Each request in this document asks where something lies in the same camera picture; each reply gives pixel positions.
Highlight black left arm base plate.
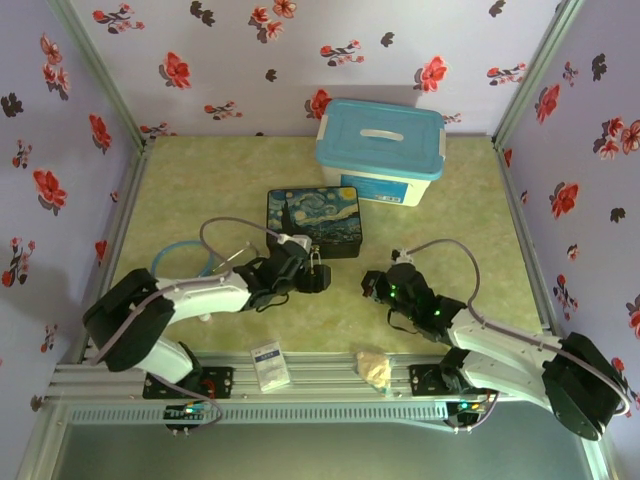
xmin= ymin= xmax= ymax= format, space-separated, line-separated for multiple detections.
xmin=143 ymin=366 xmax=235 ymax=400

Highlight right controller circuit board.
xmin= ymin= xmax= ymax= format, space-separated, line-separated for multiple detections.
xmin=447 ymin=399 xmax=489 ymax=426

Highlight white paper packet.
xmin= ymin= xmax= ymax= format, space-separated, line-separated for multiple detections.
xmin=249 ymin=339 xmax=292 ymax=394

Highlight grey right arm cable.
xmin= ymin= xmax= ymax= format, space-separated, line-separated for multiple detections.
xmin=399 ymin=238 xmax=632 ymax=419

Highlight starry night tin box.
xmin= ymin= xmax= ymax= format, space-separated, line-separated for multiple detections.
xmin=264 ymin=184 xmax=364 ymax=260

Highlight slotted grey cable duct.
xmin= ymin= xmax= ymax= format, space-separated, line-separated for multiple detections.
xmin=68 ymin=404 xmax=451 ymax=425

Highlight grey left arm cable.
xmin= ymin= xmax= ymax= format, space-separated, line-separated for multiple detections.
xmin=89 ymin=215 xmax=287 ymax=366

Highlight grey right base cable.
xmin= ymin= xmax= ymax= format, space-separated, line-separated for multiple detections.
xmin=451 ymin=389 xmax=502 ymax=434

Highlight grey base cable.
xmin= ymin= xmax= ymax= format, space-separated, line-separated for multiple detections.
xmin=451 ymin=389 xmax=502 ymax=434
xmin=185 ymin=387 xmax=227 ymax=432

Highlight blue lidded white storage box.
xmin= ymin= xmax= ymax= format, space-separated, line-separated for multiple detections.
xmin=313 ymin=98 xmax=447 ymax=209

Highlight left controller circuit board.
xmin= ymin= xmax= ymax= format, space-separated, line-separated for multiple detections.
xmin=164 ymin=403 xmax=209 ymax=426

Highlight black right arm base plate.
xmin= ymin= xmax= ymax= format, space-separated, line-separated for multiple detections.
xmin=408 ymin=363 xmax=501 ymax=397

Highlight grey left base cable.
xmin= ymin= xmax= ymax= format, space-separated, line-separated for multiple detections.
xmin=185 ymin=387 xmax=227 ymax=432

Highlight aluminium frame post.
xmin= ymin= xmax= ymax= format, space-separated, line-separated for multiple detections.
xmin=47 ymin=0 xmax=151 ymax=151
xmin=491 ymin=0 xmax=587 ymax=149

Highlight controller circuit board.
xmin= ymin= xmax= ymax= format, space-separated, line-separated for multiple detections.
xmin=447 ymin=399 xmax=489 ymax=426
xmin=164 ymin=403 xmax=209 ymax=426

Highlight blue tube stethoscope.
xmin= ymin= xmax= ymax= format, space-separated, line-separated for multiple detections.
xmin=151 ymin=238 xmax=257 ymax=280

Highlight clear bag of cream contents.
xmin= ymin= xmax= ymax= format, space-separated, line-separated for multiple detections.
xmin=353 ymin=350 xmax=394 ymax=399

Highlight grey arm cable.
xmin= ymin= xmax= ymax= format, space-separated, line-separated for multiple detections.
xmin=89 ymin=215 xmax=287 ymax=366
xmin=399 ymin=238 xmax=632 ymax=419

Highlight aluminium table edge rail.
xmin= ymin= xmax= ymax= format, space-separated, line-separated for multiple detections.
xmin=49 ymin=352 xmax=551 ymax=403

